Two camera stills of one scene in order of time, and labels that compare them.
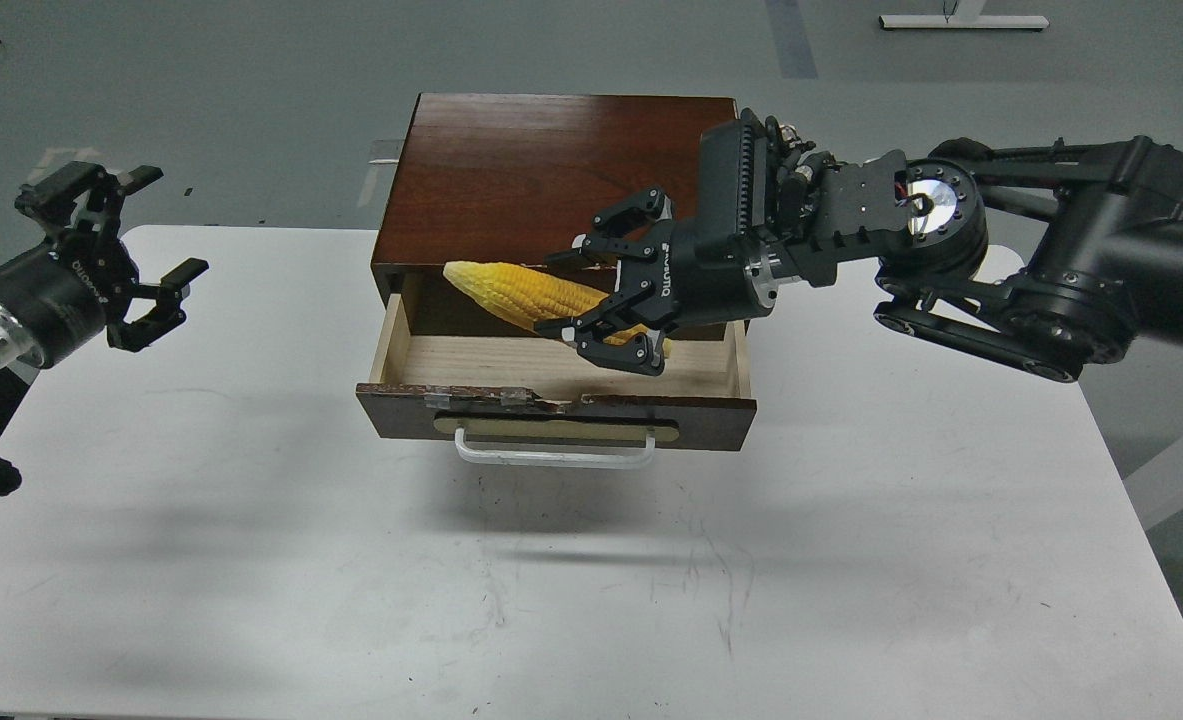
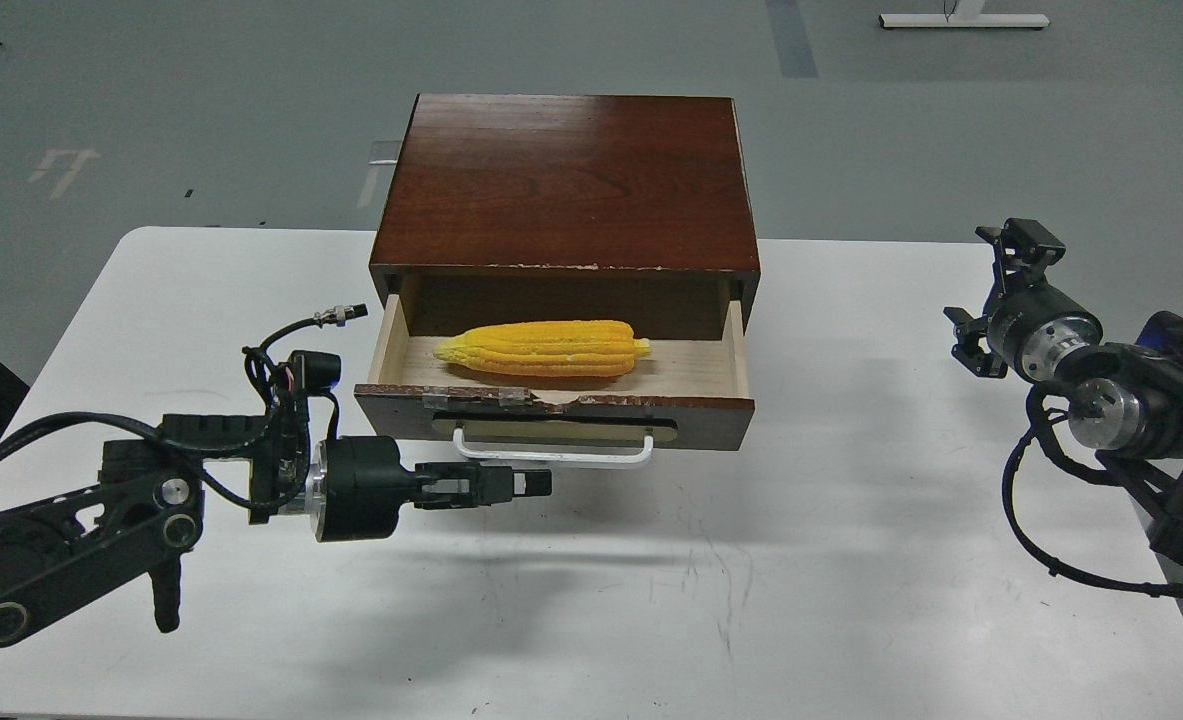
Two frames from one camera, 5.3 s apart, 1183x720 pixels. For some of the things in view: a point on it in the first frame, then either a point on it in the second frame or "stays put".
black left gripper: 62,290 → 356,486
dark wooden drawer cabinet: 521,179 stays put
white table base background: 966,14 stays put
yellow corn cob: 526,296 → 565,348
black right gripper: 703,271 → 1036,324
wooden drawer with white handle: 538,400 stays put
